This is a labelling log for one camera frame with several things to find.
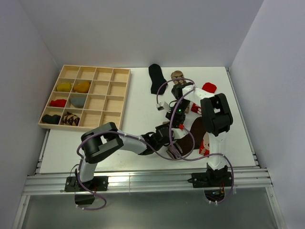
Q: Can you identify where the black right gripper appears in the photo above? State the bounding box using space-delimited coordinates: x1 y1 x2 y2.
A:
165 99 190 129

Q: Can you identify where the dark brown striped sock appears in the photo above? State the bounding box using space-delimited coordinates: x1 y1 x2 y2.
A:
166 117 206 159

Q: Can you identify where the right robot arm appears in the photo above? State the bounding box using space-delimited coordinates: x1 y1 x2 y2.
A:
169 83 233 186

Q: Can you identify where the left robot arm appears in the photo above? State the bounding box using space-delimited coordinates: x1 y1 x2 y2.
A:
75 122 173 190

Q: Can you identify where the red reindeer sock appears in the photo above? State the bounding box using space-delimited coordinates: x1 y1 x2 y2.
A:
191 82 217 115
199 133 210 156

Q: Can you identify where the brown argyle sock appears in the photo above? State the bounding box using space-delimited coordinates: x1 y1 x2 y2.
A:
171 70 187 100

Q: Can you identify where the wooden compartment tray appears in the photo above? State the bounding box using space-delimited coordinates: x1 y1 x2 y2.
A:
39 65 131 132

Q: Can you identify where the rolled grey sock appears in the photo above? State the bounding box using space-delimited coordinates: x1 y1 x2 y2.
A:
70 97 86 108

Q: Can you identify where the rolled orange sock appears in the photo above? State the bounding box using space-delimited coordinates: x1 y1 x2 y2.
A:
73 82 91 94

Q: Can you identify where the rolled argyle sock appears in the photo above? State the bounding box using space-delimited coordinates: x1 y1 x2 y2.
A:
62 111 80 126

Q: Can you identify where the rolled red sock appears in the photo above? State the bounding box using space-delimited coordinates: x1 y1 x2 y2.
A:
50 99 67 108

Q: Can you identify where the rolled yellow sock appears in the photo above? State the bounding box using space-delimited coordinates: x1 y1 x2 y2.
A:
56 83 72 93

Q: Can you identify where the rolled black sock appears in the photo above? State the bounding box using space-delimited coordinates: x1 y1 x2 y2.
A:
41 114 61 125

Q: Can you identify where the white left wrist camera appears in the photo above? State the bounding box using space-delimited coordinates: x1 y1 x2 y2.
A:
172 124 188 140

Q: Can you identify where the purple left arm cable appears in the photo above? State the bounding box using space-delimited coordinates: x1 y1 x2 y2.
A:
76 121 196 211

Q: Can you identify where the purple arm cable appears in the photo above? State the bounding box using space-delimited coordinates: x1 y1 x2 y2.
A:
156 77 235 204
76 121 196 211

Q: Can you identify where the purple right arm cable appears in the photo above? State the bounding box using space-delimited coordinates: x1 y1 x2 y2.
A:
156 77 235 204

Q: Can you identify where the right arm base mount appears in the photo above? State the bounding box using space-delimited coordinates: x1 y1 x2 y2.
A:
187 169 234 205

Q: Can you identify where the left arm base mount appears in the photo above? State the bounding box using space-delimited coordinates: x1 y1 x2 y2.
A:
64 176 108 206

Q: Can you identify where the aluminium frame rail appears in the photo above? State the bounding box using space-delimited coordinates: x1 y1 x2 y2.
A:
22 167 273 196

